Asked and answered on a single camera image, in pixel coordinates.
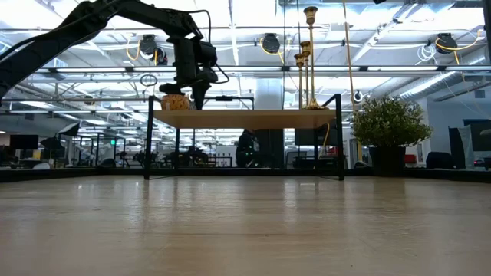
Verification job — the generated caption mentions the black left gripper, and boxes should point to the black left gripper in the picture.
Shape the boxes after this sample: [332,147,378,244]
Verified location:
[159,37,219,111]

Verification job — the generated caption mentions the orange patterned candle tin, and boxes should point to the orange patterned candle tin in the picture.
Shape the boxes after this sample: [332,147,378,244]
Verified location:
[160,94,191,112]

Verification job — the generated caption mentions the tall gold candlestick holder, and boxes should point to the tall gold candlestick holder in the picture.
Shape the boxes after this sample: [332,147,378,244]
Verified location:
[302,5,327,111]

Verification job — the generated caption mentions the wooden shelf with black legs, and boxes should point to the wooden shelf with black legs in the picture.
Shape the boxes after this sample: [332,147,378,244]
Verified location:
[144,94,345,181]

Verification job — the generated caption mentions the person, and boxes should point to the person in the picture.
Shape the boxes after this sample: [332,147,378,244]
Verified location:
[235,129,259,169]

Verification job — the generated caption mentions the green potted plant black pot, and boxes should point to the green potted plant black pot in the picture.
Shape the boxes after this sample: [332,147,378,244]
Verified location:
[349,95,433,178]

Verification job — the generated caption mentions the black monitor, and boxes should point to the black monitor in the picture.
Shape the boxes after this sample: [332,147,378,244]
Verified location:
[294,128,338,147]
[9,134,39,150]
[462,119,491,153]

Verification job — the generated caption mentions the black office chair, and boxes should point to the black office chair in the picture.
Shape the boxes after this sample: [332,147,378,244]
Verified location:
[425,151,453,170]

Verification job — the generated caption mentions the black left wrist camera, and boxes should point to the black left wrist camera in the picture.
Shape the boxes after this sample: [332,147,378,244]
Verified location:
[199,40,219,69]

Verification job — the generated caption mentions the black ceiling cable reel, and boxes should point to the black ceiling cable reel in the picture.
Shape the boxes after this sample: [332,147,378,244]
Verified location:
[435,32,459,54]
[262,33,282,54]
[137,34,169,67]

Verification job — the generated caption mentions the black aluminium table frame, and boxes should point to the black aluminium table frame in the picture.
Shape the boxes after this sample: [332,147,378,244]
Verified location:
[0,167,491,184]

